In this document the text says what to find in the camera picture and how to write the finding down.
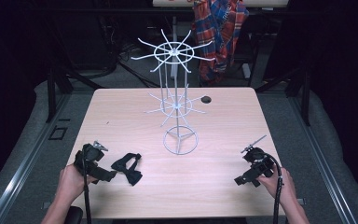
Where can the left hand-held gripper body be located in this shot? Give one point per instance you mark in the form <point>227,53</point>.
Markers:
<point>97,171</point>

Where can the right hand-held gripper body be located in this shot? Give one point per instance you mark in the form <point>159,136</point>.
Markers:
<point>256,166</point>

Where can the black bow tie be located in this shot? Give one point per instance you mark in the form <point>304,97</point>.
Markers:
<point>128,168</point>

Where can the person's left hand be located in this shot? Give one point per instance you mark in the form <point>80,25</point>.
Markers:
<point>71,183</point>

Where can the person's right hand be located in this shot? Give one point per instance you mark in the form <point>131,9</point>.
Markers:
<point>279,186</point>

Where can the black chair edge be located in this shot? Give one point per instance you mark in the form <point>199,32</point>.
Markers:
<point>74,215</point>

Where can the black metal stand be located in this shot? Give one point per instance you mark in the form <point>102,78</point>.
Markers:
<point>301,93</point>
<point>57,90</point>

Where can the red blue plaid shirt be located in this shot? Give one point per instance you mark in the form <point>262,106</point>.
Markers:
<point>219,40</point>

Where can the aluminium rail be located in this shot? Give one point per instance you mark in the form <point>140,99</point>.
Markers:
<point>321,161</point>
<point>24,161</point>

